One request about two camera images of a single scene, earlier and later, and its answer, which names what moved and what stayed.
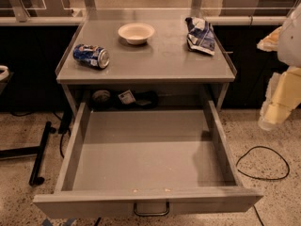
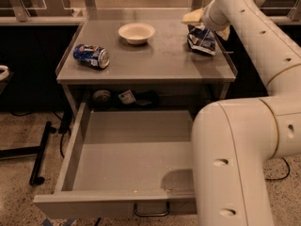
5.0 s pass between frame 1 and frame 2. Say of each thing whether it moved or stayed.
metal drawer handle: stayed
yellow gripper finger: moved
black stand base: stayed
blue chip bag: stayed
